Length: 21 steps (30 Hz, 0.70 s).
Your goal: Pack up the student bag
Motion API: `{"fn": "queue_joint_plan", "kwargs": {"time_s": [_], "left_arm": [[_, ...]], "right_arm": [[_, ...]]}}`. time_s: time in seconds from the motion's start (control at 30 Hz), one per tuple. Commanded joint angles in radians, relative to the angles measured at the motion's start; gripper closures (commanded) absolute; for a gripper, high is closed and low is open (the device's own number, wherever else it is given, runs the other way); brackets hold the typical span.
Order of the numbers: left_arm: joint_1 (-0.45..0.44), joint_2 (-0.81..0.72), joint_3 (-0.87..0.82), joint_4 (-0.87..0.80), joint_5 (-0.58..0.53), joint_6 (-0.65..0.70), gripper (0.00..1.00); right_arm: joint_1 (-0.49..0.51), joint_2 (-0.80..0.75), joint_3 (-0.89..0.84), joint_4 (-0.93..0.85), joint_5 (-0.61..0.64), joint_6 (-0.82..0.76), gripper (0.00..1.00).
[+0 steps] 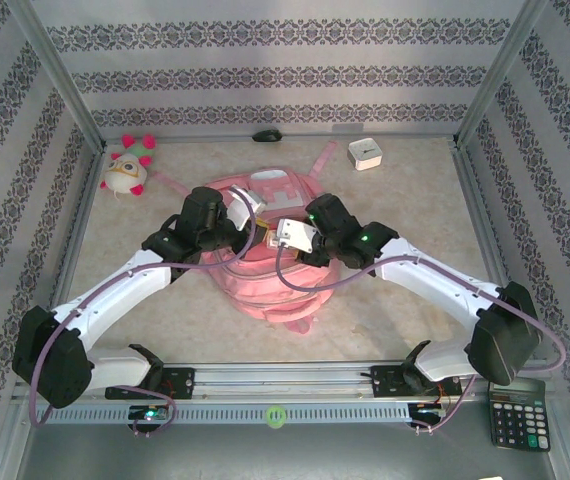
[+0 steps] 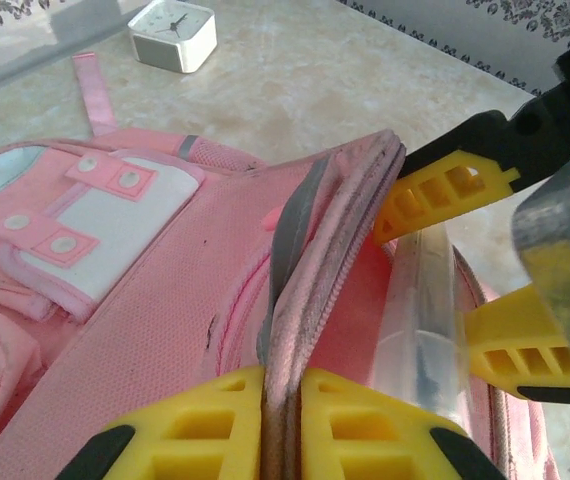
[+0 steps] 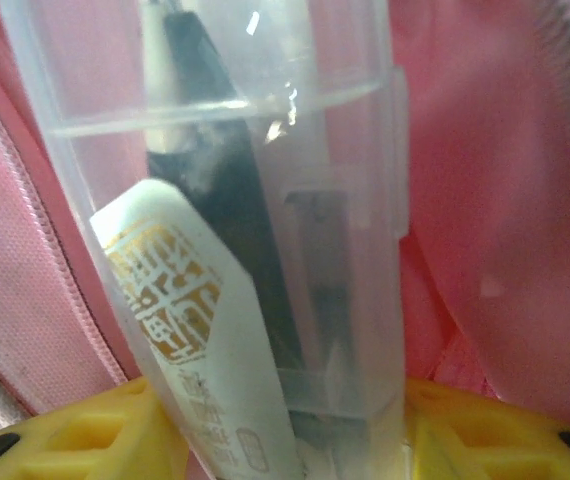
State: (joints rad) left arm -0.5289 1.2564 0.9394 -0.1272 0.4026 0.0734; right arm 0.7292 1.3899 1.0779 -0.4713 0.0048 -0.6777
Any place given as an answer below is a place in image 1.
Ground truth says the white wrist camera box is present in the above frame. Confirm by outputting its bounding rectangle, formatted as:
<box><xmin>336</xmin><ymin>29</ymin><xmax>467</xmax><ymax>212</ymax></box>
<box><xmin>226</xmin><ymin>184</ymin><xmax>270</xmax><ymax>232</ymax></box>
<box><xmin>271</xmin><ymin>218</ymin><xmax>317</xmax><ymax>255</ymax></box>

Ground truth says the pink school backpack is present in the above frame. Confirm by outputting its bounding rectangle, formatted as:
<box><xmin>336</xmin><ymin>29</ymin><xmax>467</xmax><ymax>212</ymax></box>
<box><xmin>150</xmin><ymin>139</ymin><xmax>341</xmax><ymax>335</ymax></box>

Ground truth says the aluminium frame post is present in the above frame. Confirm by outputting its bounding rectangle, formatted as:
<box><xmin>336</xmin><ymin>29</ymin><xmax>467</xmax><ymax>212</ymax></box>
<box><xmin>7</xmin><ymin>0</ymin><xmax>109</xmax><ymax>154</ymax></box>
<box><xmin>453</xmin><ymin>0</ymin><xmax>551</xmax><ymax>150</ymax></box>

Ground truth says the green tape ring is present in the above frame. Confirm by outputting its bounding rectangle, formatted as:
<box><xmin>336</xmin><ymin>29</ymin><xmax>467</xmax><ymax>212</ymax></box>
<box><xmin>265</xmin><ymin>404</ymin><xmax>288</xmax><ymax>428</ymax></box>

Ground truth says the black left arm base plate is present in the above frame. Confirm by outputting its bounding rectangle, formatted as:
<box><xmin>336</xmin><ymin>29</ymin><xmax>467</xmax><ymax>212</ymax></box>
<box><xmin>159</xmin><ymin>366</ymin><xmax>197</xmax><ymax>401</ymax></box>

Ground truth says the white and pink plush toy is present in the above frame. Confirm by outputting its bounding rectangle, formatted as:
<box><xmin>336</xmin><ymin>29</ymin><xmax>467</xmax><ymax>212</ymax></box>
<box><xmin>99</xmin><ymin>133</ymin><xmax>157</xmax><ymax>197</ymax></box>

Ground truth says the aluminium frame side rail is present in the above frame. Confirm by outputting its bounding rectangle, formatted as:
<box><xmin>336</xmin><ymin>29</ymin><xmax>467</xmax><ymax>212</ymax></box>
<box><xmin>452</xmin><ymin>139</ymin><xmax>510</xmax><ymax>290</ymax></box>
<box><xmin>39</xmin><ymin>147</ymin><xmax>107</xmax><ymax>341</ymax></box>

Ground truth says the black desk calculator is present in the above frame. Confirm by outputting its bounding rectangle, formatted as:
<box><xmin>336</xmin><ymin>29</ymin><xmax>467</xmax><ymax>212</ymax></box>
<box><xmin>488</xmin><ymin>378</ymin><xmax>551</xmax><ymax>453</ymax></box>

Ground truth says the grey slotted cable duct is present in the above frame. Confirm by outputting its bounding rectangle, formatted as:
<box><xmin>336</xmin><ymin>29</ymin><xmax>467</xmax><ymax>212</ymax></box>
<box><xmin>39</xmin><ymin>403</ymin><xmax>411</xmax><ymax>426</ymax></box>

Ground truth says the white square alarm clock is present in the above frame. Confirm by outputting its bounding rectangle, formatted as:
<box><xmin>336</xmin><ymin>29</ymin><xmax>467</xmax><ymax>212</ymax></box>
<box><xmin>347</xmin><ymin>138</ymin><xmax>385</xmax><ymax>173</ymax></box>

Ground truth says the aluminium frame back rail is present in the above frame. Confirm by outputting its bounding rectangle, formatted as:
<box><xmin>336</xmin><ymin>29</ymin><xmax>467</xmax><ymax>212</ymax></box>
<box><xmin>99</xmin><ymin>130</ymin><xmax>459</xmax><ymax>142</ymax></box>

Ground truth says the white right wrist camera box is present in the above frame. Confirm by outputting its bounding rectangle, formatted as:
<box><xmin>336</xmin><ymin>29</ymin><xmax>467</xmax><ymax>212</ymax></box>
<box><xmin>271</xmin><ymin>218</ymin><xmax>317</xmax><ymax>255</ymax></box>

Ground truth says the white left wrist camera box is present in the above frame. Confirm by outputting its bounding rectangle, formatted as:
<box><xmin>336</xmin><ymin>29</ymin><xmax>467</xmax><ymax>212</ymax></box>
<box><xmin>226</xmin><ymin>184</ymin><xmax>270</xmax><ymax>232</ymax></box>

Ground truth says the small circuit board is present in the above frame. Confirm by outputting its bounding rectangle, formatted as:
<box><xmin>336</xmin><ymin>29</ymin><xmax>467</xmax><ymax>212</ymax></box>
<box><xmin>408</xmin><ymin>402</ymin><xmax>450</xmax><ymax>426</ymax></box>
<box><xmin>128</xmin><ymin>404</ymin><xmax>172</xmax><ymax>425</ymax></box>

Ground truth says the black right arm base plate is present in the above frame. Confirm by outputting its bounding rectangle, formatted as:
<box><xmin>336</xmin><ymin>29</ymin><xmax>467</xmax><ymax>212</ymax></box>
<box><xmin>369</xmin><ymin>364</ymin><xmax>465</xmax><ymax>400</ymax></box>

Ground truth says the aluminium mounting rail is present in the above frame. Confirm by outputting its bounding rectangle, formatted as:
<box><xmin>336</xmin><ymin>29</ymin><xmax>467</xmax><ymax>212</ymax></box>
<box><xmin>12</xmin><ymin>362</ymin><xmax>551</xmax><ymax>404</ymax></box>

